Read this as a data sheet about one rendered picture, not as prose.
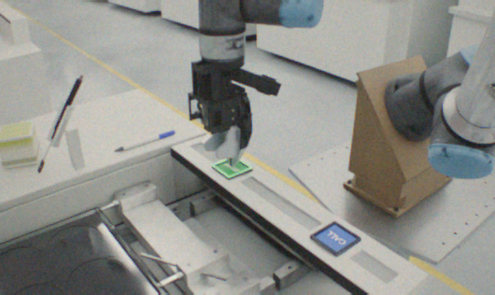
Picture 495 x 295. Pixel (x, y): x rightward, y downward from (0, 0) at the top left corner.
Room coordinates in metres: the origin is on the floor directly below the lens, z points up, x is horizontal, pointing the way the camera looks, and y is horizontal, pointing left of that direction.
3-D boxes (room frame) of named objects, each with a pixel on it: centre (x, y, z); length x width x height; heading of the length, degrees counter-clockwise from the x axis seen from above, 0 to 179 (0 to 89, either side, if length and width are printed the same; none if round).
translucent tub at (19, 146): (0.73, 0.46, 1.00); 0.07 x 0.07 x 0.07; 19
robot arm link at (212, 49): (0.70, 0.04, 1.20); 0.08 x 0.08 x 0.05
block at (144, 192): (0.71, 0.22, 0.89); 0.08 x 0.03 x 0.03; 128
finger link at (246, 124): (0.69, 0.01, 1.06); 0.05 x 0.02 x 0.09; 38
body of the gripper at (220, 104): (0.69, 0.05, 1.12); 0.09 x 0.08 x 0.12; 128
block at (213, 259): (0.52, 0.07, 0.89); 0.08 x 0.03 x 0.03; 128
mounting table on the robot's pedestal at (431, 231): (0.88, -0.37, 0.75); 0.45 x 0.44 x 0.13; 128
